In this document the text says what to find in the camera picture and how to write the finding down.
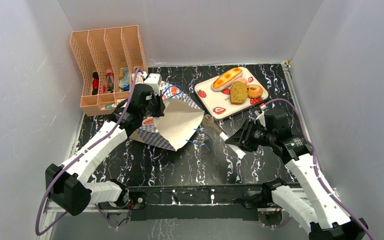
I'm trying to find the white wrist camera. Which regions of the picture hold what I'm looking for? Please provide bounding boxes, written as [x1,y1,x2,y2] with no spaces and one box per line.
[255,103,267,127]
[143,73,162,96]

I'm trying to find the black red bottle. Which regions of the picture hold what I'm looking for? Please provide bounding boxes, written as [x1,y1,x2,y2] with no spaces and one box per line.
[92,71,100,95]

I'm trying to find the blue item in rack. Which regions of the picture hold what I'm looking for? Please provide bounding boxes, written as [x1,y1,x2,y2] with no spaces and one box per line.
[118,67,130,91]

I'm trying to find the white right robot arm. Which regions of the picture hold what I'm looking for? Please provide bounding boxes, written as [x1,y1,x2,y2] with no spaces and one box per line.
[225,110,368,240]

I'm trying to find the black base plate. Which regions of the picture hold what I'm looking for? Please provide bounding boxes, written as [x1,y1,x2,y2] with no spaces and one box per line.
[97,187,294,222]

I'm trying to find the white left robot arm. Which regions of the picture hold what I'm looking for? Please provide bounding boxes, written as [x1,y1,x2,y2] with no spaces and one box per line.
[45,82,165,216]

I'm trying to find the pink frosted fake donut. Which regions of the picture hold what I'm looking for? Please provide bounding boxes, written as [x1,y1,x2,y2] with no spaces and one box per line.
[234,77,248,85]

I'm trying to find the brown fake donut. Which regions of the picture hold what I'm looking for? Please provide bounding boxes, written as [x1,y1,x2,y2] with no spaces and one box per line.
[247,84,264,99]

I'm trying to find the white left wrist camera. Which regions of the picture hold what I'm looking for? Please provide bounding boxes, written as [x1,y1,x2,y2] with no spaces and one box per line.
[143,73,162,96]

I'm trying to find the checkered brown paper bag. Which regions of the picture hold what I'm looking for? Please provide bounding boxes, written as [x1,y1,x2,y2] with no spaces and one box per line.
[129,81,205,151]

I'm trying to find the brown fake bread slice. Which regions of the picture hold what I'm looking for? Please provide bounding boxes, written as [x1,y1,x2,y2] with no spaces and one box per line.
[230,81,248,105]

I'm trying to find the small tube in rack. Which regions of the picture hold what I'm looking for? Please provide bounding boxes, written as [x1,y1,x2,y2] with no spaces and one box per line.
[101,103,117,110]

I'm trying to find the pink capped bottle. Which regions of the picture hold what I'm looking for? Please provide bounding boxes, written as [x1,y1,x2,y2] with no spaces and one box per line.
[105,68,115,93]

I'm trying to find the strawberry print tray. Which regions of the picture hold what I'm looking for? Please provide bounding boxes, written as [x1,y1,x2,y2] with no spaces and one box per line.
[194,66,269,120]

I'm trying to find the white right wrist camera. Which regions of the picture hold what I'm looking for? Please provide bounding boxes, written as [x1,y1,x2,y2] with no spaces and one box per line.
[255,103,267,127]

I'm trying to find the long glazed fake bread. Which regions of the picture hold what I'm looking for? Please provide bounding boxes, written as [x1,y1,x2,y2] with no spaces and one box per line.
[211,67,243,92]

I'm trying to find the pink file organizer rack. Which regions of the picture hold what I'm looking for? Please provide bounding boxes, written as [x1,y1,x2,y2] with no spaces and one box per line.
[69,25,148,117]

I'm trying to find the metal tongs white handles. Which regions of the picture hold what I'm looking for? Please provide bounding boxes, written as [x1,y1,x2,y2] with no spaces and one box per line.
[203,114,246,160]

